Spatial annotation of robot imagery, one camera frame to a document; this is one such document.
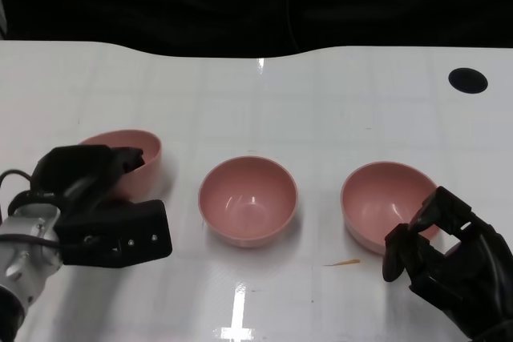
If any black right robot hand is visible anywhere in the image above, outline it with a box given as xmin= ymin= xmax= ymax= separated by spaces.
xmin=382 ymin=185 xmax=513 ymax=342

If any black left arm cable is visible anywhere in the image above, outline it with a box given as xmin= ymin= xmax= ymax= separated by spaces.
xmin=0 ymin=169 xmax=35 ymax=217

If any pink plastic bowl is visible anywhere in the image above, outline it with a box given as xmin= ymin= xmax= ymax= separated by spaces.
xmin=78 ymin=129 xmax=164 ymax=201
xmin=198 ymin=155 xmax=299 ymax=249
xmin=340 ymin=161 xmax=440 ymax=255

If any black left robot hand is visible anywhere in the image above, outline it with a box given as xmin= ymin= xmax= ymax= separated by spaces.
xmin=30 ymin=144 xmax=173 ymax=269

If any black round table grommet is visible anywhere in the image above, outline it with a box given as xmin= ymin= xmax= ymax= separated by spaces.
xmin=447 ymin=67 xmax=489 ymax=95

